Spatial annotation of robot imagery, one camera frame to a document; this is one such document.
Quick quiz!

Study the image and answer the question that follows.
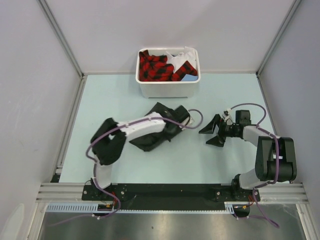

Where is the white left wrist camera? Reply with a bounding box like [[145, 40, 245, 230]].
[[186, 114, 195, 127]]

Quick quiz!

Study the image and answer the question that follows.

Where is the light blue shirt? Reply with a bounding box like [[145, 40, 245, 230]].
[[181, 74, 199, 82]]

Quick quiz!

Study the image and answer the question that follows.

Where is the red black plaid shirt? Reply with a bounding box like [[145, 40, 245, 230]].
[[138, 50, 199, 82]]

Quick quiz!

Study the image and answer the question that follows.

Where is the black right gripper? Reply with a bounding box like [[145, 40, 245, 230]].
[[199, 113, 238, 147]]

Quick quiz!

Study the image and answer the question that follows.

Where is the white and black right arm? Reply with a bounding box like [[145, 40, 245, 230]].
[[199, 110, 298, 202]]

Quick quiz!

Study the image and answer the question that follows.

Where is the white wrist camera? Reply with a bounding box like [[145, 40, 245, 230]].
[[186, 114, 195, 127], [222, 108, 233, 125]]

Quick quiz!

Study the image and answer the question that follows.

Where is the white slotted cable duct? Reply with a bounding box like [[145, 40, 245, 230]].
[[46, 202, 234, 215]]

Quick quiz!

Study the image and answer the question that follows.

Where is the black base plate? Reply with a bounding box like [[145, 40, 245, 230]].
[[81, 182, 262, 202]]

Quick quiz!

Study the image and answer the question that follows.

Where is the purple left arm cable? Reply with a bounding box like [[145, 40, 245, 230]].
[[48, 109, 204, 227]]

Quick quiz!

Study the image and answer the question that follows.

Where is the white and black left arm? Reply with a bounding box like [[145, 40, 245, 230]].
[[90, 102, 194, 200]]

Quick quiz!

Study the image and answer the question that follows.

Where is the aluminium frame rail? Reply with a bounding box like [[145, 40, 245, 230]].
[[36, 183, 309, 204]]

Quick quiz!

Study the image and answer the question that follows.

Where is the white plastic bin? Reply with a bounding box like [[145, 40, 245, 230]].
[[135, 46, 201, 98]]

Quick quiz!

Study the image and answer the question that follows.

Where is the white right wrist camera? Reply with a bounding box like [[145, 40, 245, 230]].
[[222, 108, 233, 125]]

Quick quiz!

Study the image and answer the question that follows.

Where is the white shirt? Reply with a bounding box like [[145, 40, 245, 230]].
[[166, 46, 197, 73]]

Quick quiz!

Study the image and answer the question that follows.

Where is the dark pinstriped long sleeve shirt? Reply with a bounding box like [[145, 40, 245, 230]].
[[129, 102, 190, 152]]

